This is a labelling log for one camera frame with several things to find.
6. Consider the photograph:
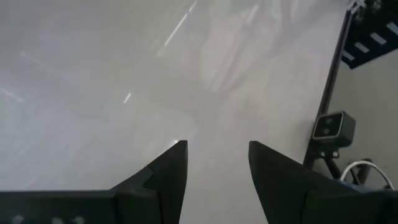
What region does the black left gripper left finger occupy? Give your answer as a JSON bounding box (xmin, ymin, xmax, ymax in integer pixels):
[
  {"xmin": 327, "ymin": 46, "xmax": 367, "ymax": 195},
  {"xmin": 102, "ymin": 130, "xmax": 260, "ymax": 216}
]
[{"xmin": 110, "ymin": 139, "xmax": 189, "ymax": 224}]

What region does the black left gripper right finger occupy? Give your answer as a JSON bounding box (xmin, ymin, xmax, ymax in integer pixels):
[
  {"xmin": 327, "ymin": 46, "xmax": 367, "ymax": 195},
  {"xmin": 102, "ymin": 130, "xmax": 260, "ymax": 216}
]
[{"xmin": 248, "ymin": 140, "xmax": 355, "ymax": 224}]

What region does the black camera stand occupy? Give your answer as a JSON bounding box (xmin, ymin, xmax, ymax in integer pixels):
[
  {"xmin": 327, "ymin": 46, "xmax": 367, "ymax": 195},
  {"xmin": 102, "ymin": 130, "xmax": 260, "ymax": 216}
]
[{"xmin": 303, "ymin": 142, "xmax": 343, "ymax": 180}]

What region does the black table-level camera box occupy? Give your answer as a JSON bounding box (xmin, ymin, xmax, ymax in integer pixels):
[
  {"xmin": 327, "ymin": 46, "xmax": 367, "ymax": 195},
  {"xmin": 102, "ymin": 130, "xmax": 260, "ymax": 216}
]
[{"xmin": 312, "ymin": 111, "xmax": 357, "ymax": 148}]

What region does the white curved cable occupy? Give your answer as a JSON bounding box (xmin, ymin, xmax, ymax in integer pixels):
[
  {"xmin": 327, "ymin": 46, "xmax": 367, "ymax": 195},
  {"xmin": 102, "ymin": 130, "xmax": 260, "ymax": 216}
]
[{"xmin": 339, "ymin": 159, "xmax": 396, "ymax": 191}]

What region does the black table edge rail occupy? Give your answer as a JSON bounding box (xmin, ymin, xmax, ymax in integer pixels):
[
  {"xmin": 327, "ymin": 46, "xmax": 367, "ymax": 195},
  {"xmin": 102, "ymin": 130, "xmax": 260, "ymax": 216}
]
[{"xmin": 303, "ymin": 0, "xmax": 359, "ymax": 170}]

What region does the black and white striped frame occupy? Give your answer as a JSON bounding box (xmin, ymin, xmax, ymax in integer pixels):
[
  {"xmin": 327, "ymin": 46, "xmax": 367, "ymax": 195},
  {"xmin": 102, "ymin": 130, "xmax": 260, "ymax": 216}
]
[{"xmin": 341, "ymin": 0, "xmax": 398, "ymax": 70}]

